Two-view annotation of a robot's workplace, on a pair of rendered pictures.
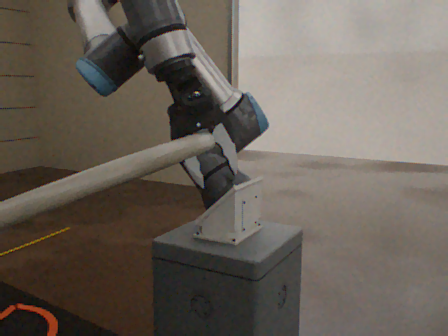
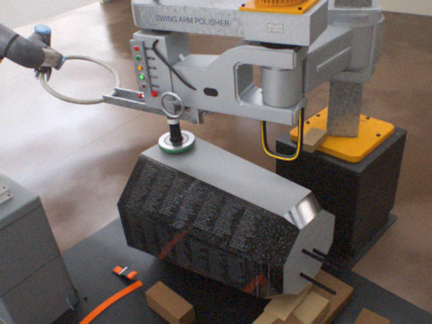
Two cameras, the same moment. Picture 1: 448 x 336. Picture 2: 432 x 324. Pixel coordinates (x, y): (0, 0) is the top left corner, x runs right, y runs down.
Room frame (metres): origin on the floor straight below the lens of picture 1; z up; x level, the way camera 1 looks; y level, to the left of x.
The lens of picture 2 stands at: (3.17, 1.50, 2.22)
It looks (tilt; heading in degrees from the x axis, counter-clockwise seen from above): 34 degrees down; 191
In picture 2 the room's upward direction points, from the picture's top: 5 degrees counter-clockwise
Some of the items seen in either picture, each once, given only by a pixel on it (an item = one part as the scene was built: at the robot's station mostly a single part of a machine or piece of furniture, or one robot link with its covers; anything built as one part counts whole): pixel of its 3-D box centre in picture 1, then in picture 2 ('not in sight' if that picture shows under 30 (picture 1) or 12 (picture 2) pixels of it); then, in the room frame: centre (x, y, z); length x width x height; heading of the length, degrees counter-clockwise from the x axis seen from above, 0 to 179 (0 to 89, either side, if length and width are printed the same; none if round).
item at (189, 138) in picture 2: not in sight; (176, 140); (0.95, 0.84, 0.88); 0.21 x 0.21 x 0.01
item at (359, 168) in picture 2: not in sight; (337, 181); (0.64, 1.83, 0.37); 0.66 x 0.66 x 0.74; 54
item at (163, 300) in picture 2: not in sight; (170, 305); (1.52, 0.82, 0.07); 0.30 x 0.12 x 0.12; 55
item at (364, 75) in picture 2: not in sight; (349, 39); (0.64, 1.83, 1.36); 0.35 x 0.35 x 0.41
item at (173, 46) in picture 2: not in sight; (179, 71); (0.98, 0.92, 1.32); 0.36 x 0.22 x 0.45; 70
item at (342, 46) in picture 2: not in sight; (331, 47); (0.81, 1.72, 1.37); 0.74 x 0.34 x 0.25; 146
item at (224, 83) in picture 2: not in sight; (230, 82); (1.10, 1.21, 1.31); 0.74 x 0.23 x 0.49; 70
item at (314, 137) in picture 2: not in sight; (312, 139); (0.81, 1.64, 0.81); 0.20 x 0.10 x 0.05; 152
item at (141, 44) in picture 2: not in sight; (141, 66); (1.04, 0.74, 1.38); 0.08 x 0.03 x 0.28; 70
